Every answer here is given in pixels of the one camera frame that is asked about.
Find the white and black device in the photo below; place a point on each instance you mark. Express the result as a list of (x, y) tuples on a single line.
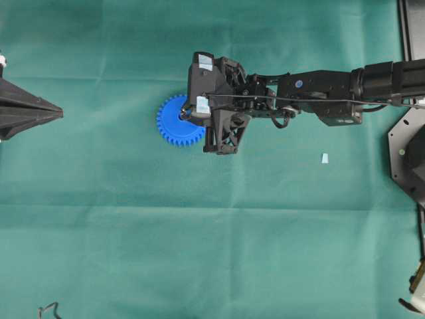
[(416, 289)]

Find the black bent wire clip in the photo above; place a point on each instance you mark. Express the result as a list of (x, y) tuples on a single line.
[(50, 307)]

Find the blue plastic spur gear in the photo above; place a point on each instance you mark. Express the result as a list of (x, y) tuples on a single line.
[(174, 130)]

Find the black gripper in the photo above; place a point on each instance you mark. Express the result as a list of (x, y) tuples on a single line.
[(223, 83)]

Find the small light blue tape piece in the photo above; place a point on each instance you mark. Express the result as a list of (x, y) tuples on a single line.
[(325, 158)]

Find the black aluminium frame rail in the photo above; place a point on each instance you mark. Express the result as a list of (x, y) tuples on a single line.
[(411, 18)]

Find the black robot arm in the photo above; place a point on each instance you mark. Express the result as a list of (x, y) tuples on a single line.
[(339, 98)]

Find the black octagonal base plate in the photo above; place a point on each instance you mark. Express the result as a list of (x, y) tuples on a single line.
[(406, 151)]

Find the green cloth table cover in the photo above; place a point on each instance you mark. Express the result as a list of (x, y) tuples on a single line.
[(100, 214)]

